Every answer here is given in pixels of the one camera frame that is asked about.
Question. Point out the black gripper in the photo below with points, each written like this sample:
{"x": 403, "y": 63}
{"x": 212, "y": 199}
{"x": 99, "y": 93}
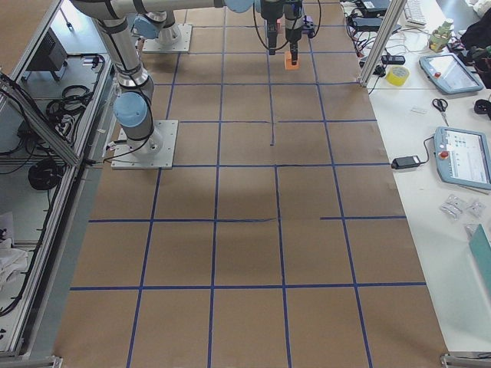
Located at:
{"x": 291, "y": 20}

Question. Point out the near teach pendant tablet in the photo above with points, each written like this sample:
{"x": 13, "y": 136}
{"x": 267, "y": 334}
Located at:
{"x": 462, "y": 157}

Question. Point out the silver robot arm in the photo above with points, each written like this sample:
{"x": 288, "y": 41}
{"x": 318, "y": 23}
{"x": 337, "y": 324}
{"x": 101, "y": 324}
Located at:
{"x": 110, "y": 18}
{"x": 158, "y": 32}

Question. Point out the aluminium frame post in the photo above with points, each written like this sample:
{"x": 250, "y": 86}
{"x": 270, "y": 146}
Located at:
{"x": 393, "y": 13}

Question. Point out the teach pendant tablet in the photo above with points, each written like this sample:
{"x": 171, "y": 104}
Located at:
{"x": 462, "y": 157}
{"x": 449, "y": 74}

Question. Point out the purple foam cube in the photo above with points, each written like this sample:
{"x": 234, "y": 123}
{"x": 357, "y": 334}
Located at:
{"x": 308, "y": 26}

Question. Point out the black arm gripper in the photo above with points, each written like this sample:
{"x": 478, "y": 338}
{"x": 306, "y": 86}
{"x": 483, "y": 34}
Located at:
{"x": 271, "y": 11}

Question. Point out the black handled scissors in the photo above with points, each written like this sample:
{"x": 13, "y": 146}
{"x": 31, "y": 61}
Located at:
{"x": 441, "y": 105}

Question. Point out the far teach pendant tablet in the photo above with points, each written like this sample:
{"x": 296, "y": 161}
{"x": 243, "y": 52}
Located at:
{"x": 449, "y": 74}

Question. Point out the brown paper table cover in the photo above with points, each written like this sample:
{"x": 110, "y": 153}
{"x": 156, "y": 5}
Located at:
{"x": 278, "y": 238}

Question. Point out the black power adapter brick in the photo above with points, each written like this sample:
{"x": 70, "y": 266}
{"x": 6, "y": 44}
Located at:
{"x": 405, "y": 162}

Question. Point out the orange foam cube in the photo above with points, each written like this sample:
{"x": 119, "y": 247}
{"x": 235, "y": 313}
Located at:
{"x": 290, "y": 63}

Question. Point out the teal folder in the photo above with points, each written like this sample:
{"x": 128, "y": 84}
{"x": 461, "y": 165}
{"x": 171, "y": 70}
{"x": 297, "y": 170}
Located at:
{"x": 480, "y": 249}

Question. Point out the red foam cube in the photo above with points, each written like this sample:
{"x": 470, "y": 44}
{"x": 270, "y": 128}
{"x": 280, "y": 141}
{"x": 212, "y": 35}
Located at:
{"x": 280, "y": 26}

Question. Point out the yellow tape roll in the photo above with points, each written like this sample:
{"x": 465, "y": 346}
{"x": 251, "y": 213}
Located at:
{"x": 397, "y": 75}

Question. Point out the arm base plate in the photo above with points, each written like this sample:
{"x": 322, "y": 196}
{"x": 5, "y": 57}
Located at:
{"x": 171, "y": 40}
{"x": 157, "y": 152}

